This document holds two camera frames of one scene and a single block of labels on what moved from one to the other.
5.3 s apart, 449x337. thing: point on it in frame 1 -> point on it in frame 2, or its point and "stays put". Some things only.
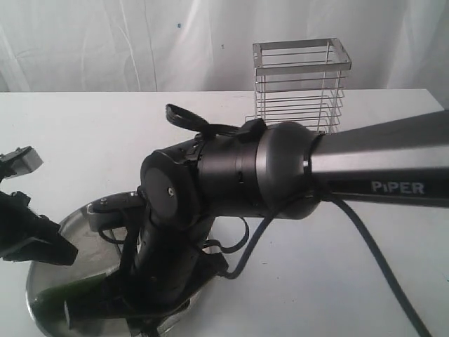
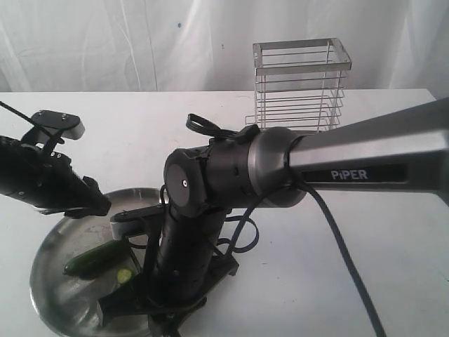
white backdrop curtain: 121,46 stays put
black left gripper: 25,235 -> 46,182
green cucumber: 81,297 -> 99,260
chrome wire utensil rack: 301,82 stays put
